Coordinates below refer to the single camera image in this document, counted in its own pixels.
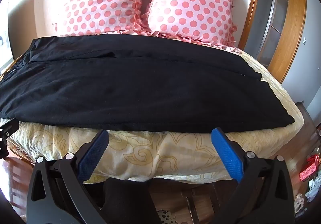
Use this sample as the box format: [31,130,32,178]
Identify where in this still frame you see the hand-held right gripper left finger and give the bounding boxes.
[26,129,109,224]

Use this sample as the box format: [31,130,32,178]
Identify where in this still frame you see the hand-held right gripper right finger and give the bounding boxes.
[211,127,295,224]

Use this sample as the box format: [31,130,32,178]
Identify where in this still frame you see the person's leg in dark clothing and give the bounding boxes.
[99,178,161,224]

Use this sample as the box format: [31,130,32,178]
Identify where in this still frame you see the black pants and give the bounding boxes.
[0,34,295,134]

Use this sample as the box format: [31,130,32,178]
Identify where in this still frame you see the wooden bed headboard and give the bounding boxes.
[203,0,262,51]

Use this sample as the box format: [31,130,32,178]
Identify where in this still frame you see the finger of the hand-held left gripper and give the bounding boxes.
[0,118,20,162]

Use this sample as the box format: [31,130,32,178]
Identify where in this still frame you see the red gift box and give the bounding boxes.
[299,154,320,182]

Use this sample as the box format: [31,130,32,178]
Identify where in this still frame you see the yellow patterned bedspread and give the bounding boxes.
[0,30,305,185]

